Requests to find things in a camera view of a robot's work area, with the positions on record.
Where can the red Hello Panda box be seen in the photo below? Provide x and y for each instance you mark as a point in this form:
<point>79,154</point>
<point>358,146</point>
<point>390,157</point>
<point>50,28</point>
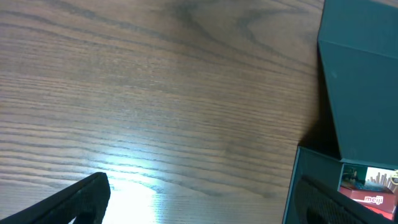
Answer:
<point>375,197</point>

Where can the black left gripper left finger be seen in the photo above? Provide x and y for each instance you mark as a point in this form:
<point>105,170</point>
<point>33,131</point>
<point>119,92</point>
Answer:
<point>85,202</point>

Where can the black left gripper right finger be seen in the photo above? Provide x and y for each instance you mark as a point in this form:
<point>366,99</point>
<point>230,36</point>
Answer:
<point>315,203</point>

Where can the dark green open box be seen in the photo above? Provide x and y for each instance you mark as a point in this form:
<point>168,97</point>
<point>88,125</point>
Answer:
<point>357,125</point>

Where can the brown chocolate stick box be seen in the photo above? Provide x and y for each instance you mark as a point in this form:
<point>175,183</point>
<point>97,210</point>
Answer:
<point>384,177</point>

